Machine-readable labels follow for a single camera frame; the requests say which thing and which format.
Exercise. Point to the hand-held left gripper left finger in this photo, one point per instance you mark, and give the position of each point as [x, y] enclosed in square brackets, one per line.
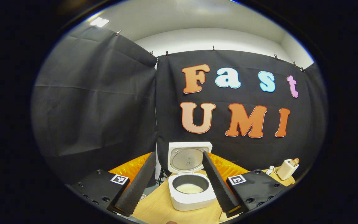
[140, 183]

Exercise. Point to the row of cloth clips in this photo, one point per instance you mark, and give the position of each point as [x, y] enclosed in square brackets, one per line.
[213, 48]

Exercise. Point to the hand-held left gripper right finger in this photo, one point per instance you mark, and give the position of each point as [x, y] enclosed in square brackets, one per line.
[218, 186]

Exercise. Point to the black tripod stand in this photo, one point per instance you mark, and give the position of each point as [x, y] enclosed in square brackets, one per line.
[161, 177]

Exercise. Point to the white rice cooker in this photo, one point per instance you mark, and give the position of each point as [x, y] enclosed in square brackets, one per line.
[191, 202]

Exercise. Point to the black backdrop cloth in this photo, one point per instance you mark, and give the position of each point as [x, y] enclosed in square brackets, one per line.
[89, 109]

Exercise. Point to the toasted bread slice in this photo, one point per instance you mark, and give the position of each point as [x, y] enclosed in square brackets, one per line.
[291, 162]
[296, 161]

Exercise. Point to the ceiling light panel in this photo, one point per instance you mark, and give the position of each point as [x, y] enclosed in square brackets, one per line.
[99, 21]

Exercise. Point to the white toaster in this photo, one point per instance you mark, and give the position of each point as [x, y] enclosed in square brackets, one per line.
[285, 170]

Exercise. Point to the white drink bottle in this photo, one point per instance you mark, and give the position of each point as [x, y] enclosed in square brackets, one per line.
[269, 170]

